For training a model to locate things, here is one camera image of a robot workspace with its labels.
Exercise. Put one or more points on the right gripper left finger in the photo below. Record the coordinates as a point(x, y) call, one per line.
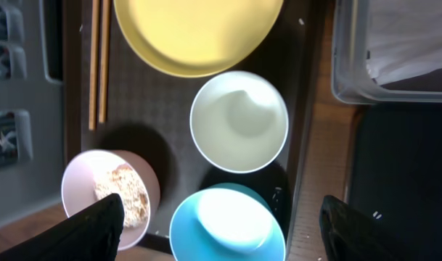
point(91, 234)

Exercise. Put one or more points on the white cup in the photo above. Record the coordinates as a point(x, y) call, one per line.
point(239, 122)

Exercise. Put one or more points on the clear plastic bin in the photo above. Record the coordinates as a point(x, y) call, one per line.
point(351, 82)

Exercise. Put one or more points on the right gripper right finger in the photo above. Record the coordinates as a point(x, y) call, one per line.
point(347, 234)

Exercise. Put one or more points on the white paper napkin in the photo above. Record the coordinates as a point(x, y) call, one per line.
point(404, 39)

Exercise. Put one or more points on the yellow round plate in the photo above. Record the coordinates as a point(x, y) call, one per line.
point(195, 38)

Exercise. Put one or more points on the light blue bowl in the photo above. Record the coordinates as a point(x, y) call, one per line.
point(226, 222)

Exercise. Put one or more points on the black rectangular tray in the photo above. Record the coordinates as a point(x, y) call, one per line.
point(396, 175)

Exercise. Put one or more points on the dark brown serving tray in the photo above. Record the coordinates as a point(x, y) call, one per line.
point(148, 114)

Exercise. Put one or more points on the grey dishwasher rack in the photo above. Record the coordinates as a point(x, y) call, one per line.
point(31, 107)

